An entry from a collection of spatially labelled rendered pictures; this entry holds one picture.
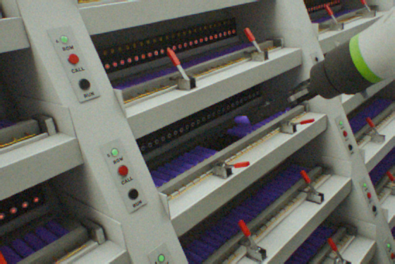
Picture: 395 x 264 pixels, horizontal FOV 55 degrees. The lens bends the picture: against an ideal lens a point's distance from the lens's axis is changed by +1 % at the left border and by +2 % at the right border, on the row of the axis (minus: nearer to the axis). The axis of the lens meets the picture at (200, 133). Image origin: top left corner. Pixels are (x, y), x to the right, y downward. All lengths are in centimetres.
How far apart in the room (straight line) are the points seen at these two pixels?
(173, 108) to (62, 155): 24
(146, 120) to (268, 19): 58
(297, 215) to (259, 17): 57
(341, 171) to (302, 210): 21
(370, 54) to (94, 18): 47
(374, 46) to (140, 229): 48
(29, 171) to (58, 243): 14
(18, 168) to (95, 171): 11
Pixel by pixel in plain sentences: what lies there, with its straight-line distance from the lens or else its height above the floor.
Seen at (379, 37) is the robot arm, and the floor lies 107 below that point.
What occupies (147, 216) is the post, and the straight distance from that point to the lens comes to 67.
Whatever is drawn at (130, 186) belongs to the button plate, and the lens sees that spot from 65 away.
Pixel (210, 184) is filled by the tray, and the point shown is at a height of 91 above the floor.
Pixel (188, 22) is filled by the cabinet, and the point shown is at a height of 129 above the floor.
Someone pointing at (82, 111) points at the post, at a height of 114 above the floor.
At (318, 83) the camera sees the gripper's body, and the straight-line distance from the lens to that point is 75.
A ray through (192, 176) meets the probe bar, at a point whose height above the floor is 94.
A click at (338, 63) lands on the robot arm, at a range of 72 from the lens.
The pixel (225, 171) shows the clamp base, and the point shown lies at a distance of 79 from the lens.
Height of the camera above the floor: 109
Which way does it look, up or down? 5 degrees down
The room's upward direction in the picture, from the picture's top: 23 degrees counter-clockwise
